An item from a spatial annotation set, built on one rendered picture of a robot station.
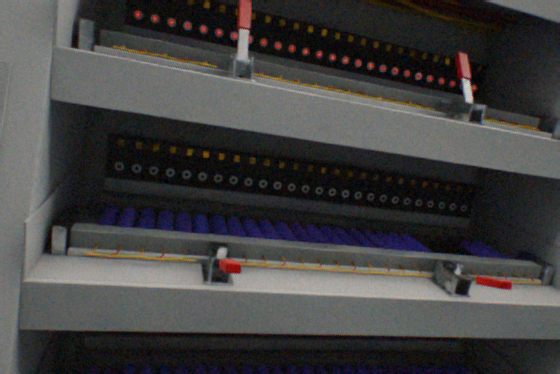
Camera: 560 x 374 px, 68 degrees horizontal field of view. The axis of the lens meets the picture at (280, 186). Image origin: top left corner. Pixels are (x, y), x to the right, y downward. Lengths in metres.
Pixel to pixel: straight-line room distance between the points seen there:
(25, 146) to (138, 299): 0.16
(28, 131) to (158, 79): 0.11
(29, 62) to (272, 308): 0.30
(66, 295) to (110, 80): 0.18
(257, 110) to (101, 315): 0.23
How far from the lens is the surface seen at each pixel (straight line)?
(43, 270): 0.41
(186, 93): 0.40
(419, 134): 0.47
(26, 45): 0.41
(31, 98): 0.40
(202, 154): 0.55
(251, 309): 0.41
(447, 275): 0.51
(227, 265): 0.33
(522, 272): 0.63
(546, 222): 0.68
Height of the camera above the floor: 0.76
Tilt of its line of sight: 3 degrees up
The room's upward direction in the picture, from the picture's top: 6 degrees clockwise
